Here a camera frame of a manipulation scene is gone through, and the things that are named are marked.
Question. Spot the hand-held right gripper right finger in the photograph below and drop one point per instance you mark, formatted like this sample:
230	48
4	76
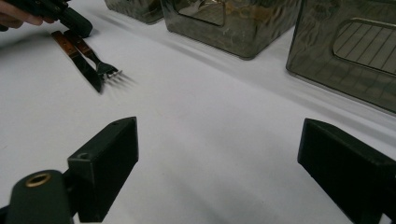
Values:
348	174

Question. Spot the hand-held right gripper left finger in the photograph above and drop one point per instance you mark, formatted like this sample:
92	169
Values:
106	168

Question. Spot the translucent grey plastic bin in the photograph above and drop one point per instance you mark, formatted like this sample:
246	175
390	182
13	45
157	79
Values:
311	62
137	11
249	37

